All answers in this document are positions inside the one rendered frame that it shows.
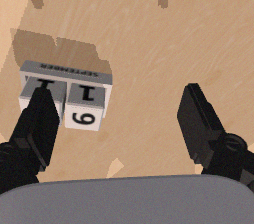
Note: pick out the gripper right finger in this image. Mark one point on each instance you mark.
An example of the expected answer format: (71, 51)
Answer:
(220, 153)

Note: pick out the grey number cube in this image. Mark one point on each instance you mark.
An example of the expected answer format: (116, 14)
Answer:
(84, 107)
(57, 88)

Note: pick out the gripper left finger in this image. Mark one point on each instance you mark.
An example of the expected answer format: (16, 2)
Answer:
(31, 144)

